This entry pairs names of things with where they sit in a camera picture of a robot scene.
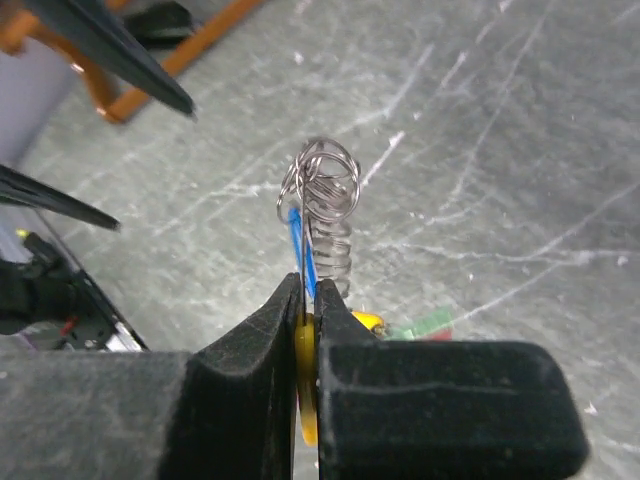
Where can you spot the large keyring yellow handle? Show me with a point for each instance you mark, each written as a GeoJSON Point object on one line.
{"type": "Point", "coordinates": [324, 180]}

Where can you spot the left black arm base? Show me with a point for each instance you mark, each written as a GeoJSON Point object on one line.
{"type": "Point", "coordinates": [50, 303]}

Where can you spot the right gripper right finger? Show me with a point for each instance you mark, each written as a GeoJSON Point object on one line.
{"type": "Point", "coordinates": [439, 409]}

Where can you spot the black stapler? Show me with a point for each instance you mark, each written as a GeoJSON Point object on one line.
{"type": "Point", "coordinates": [163, 24]}

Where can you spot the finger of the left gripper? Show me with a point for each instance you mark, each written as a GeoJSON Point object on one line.
{"type": "Point", "coordinates": [90, 36]}
{"type": "Point", "coordinates": [20, 190]}

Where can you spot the blue tag key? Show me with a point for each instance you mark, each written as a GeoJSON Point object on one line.
{"type": "Point", "coordinates": [301, 241]}

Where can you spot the green key tag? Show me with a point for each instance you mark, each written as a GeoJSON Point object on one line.
{"type": "Point", "coordinates": [435, 326]}

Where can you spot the yellow tag key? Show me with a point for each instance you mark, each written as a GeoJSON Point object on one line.
{"type": "Point", "coordinates": [372, 322]}

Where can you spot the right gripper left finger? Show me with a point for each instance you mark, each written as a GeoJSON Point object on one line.
{"type": "Point", "coordinates": [224, 412]}

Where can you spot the wooden tiered rack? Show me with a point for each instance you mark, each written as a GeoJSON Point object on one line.
{"type": "Point", "coordinates": [115, 99]}

